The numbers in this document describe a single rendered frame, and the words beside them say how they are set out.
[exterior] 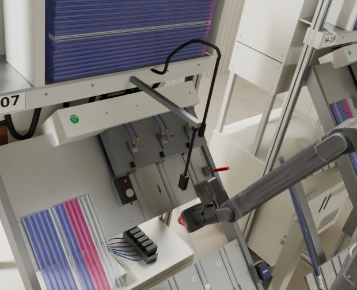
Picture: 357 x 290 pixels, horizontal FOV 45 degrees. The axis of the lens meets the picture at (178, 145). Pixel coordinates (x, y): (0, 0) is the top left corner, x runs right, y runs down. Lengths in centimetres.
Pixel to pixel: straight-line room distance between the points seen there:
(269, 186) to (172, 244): 78
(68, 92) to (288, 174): 58
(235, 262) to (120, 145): 56
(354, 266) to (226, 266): 103
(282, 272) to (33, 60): 128
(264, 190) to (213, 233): 171
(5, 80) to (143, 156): 44
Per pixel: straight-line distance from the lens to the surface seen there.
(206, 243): 270
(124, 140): 126
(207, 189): 120
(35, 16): 99
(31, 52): 103
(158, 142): 132
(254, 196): 110
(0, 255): 170
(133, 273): 164
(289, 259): 180
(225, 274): 147
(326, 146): 93
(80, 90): 117
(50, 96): 113
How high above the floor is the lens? 186
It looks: 32 degrees down
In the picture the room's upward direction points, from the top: 11 degrees clockwise
